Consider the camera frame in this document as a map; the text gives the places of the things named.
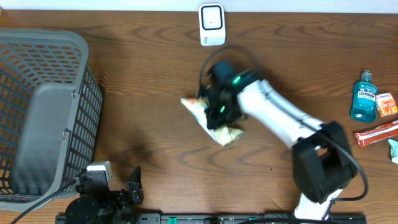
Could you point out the blue mouthwash bottle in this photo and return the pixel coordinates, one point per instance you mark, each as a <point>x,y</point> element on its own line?
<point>364,99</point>

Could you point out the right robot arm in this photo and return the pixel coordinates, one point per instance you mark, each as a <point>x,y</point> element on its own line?
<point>323,164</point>

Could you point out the cream snack bag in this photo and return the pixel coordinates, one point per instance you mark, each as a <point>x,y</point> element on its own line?
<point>223,135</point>

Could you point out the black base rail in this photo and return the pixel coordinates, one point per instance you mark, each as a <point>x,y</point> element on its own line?
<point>156,218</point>

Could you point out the grey plastic shopping basket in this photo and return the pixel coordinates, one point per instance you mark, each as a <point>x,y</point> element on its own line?
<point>50,113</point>

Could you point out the light blue wipes packet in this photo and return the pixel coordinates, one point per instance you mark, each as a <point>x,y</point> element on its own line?
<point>393,150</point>

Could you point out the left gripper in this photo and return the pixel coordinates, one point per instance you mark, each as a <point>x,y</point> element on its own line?
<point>135,186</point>

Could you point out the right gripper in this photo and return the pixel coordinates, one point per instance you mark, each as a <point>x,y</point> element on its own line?
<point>213,122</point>

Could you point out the small orange packet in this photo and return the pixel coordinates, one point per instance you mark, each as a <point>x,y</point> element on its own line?
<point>386,104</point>

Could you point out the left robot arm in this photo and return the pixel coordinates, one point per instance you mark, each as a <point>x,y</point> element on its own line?
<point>97,203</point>

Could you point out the red snack bar wrapper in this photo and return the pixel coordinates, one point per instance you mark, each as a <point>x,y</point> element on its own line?
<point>376,134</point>

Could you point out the white barcode scanner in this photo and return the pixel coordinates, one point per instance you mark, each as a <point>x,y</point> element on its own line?
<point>212,24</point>

